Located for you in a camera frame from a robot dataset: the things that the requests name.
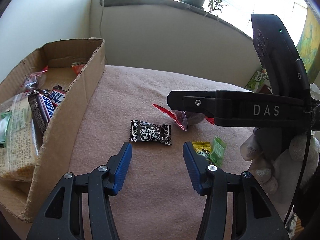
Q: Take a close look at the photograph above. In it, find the packaged sliced bread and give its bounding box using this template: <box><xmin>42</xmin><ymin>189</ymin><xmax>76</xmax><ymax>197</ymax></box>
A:
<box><xmin>1</xmin><ymin>93</ymin><xmax>41</xmax><ymax>182</ymax></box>

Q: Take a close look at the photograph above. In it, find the large Snickers bar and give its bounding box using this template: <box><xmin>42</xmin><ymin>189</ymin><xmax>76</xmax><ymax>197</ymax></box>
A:
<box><xmin>28</xmin><ymin>89</ymin><xmax>55</xmax><ymax>136</ymax></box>

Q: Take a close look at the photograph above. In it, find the small Snickers bar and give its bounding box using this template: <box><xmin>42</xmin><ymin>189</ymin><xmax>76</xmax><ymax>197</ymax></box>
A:
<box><xmin>49</xmin><ymin>85</ymin><xmax>67</xmax><ymax>108</ymax></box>

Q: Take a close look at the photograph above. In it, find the white gloved right hand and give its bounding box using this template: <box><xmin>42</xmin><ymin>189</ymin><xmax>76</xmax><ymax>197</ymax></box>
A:
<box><xmin>240</xmin><ymin>128</ymin><xmax>307</xmax><ymax>219</ymax></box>

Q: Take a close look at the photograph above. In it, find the green gift bag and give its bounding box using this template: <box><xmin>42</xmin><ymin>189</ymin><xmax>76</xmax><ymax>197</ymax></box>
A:
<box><xmin>245</xmin><ymin>68</ymin><xmax>270</xmax><ymax>92</ymax></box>

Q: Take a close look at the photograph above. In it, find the yellow wrapped candy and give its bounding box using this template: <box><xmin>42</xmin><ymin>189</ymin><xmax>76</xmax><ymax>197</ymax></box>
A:
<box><xmin>191</xmin><ymin>141</ymin><xmax>212</xmax><ymax>159</ymax></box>

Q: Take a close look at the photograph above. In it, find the green wrapped candy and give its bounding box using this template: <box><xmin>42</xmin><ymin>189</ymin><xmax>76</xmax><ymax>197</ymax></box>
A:
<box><xmin>209</xmin><ymin>137</ymin><xmax>227</xmax><ymax>167</ymax></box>

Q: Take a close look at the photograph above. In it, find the black patterned candy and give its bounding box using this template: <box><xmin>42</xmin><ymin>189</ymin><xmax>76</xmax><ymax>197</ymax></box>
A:
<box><xmin>130</xmin><ymin>119</ymin><xmax>172</xmax><ymax>146</ymax></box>

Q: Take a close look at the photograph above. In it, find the pink table blanket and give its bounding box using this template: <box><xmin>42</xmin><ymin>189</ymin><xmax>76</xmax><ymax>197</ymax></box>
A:
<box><xmin>69</xmin><ymin>66</ymin><xmax>253</xmax><ymax>239</ymax></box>

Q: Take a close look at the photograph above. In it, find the open cardboard box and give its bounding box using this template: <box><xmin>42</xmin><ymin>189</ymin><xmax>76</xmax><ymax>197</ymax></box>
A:
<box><xmin>1</xmin><ymin>37</ymin><xmax>105</xmax><ymax>223</ymax></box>

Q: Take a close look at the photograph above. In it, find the green yellow wall map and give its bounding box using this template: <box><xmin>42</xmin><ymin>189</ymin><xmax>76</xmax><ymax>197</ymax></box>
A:
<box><xmin>297</xmin><ymin>7</ymin><xmax>319</xmax><ymax>83</ymax></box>

